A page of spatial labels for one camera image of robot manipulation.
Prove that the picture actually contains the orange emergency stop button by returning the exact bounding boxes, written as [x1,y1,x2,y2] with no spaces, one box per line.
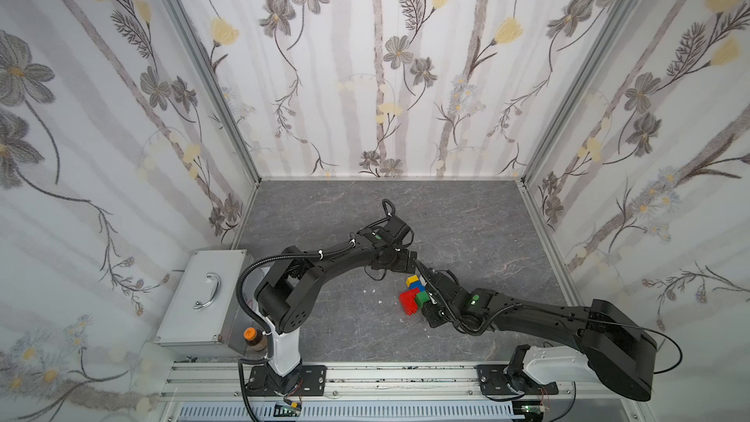
[243,327,264,347]

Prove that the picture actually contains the long red lego brick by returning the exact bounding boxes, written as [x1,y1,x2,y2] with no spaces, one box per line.
[398,288,420,316]

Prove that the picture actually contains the yellow lego brick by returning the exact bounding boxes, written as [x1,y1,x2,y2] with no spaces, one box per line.
[406,275,420,287]

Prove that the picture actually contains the green lego brick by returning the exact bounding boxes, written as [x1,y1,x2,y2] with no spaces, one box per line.
[414,291,431,309]

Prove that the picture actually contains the aluminium frame rail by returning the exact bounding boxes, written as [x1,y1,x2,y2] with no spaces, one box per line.
[157,360,646,406]

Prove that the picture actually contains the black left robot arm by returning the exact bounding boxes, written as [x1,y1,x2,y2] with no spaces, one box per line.
[236,214,416,394]

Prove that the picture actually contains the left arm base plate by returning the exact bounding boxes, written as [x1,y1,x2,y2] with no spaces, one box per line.
[244,365,328,397]

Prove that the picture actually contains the white slotted cable duct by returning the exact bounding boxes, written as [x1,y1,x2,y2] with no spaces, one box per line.
[175,401,525,421]

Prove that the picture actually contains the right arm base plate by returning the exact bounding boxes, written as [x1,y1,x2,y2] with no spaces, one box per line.
[476,365,559,397]

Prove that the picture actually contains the grey metal control box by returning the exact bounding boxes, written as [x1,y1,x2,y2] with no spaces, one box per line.
[155,250,257,358]

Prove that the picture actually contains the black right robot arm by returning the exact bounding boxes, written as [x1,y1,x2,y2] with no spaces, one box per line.
[419,267,656,402]

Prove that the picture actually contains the small green circuit board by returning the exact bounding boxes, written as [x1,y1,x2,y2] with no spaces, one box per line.
[273,402,302,417]

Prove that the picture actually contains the black corrugated cable conduit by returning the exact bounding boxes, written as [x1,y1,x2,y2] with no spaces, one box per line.
[235,248,353,335]

